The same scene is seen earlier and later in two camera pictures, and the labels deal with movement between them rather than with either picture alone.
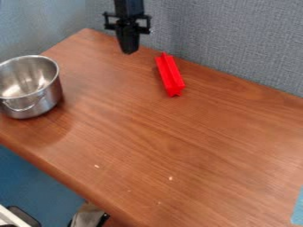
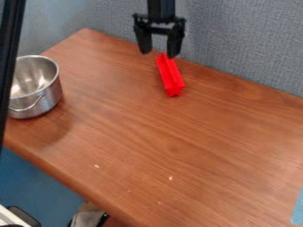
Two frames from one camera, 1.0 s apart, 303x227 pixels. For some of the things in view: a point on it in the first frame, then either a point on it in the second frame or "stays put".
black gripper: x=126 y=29 -> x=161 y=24
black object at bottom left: x=17 y=212 stays put
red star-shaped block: x=170 y=74 stays put
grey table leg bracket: x=88 y=219 stays put
